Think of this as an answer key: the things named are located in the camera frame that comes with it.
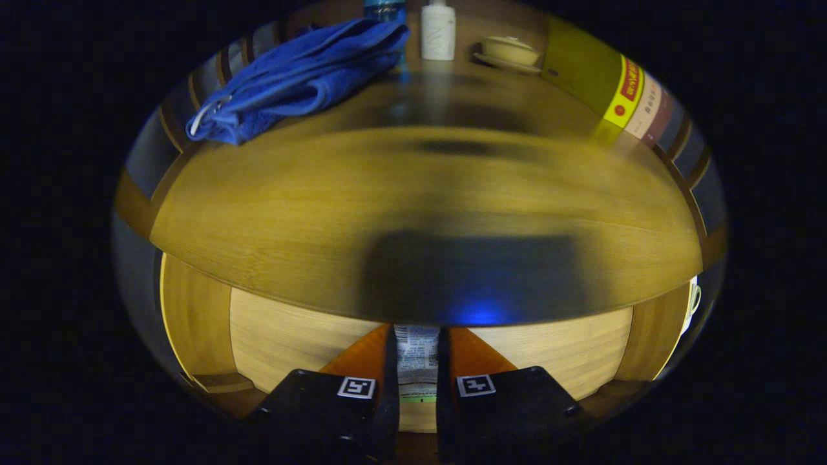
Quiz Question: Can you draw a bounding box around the wooden countertop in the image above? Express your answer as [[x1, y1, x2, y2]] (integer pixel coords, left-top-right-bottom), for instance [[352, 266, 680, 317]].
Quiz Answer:
[[150, 61, 705, 327]]

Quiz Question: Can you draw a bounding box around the wooden cabinet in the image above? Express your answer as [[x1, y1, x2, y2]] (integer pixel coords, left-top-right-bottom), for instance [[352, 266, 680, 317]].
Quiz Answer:
[[113, 0, 729, 440]]

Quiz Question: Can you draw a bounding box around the blue towel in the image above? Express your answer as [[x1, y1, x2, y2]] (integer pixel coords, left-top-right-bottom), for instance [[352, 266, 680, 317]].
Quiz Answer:
[[186, 18, 411, 146]]

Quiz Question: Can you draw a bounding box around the orange book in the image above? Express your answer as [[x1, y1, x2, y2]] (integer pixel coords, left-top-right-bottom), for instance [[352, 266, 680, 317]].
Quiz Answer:
[[623, 74, 663, 140]]

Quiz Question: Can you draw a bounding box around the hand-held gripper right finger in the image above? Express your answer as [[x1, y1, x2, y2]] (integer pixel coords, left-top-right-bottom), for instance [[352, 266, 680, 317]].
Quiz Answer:
[[436, 326, 595, 463]]

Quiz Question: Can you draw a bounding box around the white sachet packet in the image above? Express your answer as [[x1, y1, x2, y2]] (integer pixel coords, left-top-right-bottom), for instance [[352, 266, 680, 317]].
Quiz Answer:
[[394, 324, 441, 405]]

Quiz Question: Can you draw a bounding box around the yellow book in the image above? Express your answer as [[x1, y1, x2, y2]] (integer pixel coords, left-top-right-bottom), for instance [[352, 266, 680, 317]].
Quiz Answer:
[[541, 16, 645, 129]]

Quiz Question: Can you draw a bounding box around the brown book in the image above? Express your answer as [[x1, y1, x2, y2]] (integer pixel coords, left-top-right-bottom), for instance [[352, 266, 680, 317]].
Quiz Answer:
[[643, 90, 676, 146]]

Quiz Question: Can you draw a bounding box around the teal bottle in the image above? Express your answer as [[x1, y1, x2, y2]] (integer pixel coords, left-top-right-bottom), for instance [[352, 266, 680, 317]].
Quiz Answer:
[[364, 0, 408, 24]]

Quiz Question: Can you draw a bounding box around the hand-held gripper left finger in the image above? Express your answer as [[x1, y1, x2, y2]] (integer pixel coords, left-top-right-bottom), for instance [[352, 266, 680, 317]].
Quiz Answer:
[[242, 325, 401, 463]]

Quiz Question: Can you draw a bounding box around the beige lidded teacup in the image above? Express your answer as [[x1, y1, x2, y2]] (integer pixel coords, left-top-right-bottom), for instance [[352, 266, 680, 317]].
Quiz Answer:
[[473, 36, 543, 75]]

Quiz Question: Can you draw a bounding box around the white pump bottle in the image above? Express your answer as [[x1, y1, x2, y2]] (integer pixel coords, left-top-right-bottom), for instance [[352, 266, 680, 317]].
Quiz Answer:
[[421, 0, 457, 61]]

